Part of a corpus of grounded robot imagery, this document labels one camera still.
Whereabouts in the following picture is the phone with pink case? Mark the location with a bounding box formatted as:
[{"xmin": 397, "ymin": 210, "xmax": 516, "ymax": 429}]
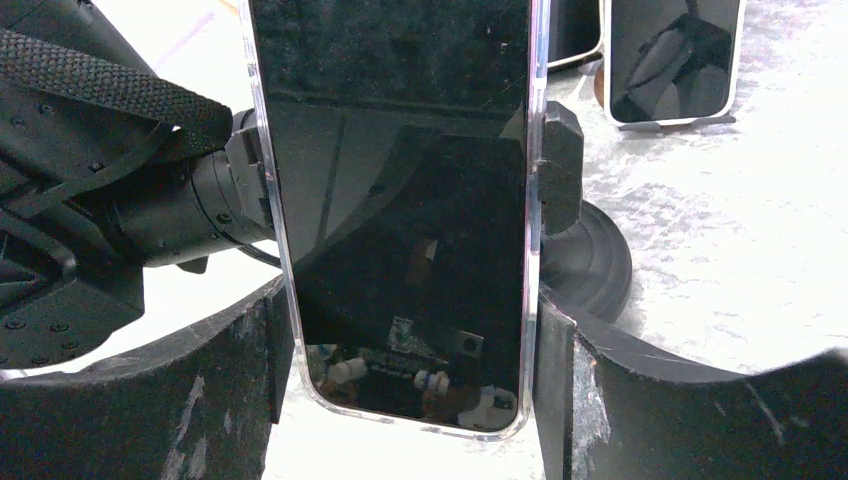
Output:
[{"xmin": 241, "ymin": 1, "xmax": 549, "ymax": 441}]

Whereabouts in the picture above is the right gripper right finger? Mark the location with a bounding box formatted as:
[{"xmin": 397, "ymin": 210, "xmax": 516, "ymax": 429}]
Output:
[{"xmin": 533, "ymin": 291, "xmax": 847, "ymax": 479}]

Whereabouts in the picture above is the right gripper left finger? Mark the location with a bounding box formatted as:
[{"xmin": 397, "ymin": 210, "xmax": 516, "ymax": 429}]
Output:
[{"xmin": 1, "ymin": 278, "xmax": 293, "ymax": 479}]

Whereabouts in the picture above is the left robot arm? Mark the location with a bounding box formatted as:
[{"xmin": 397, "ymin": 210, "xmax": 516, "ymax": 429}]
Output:
[{"xmin": 1, "ymin": 1, "xmax": 273, "ymax": 369}]

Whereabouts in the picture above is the phone with beige case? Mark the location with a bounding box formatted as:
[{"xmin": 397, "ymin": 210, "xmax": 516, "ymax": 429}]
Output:
[{"xmin": 548, "ymin": 0, "xmax": 604, "ymax": 71}]

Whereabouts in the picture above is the phone with lilac case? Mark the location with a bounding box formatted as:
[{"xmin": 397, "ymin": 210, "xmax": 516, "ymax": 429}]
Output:
[{"xmin": 603, "ymin": 1, "xmax": 746, "ymax": 131}]

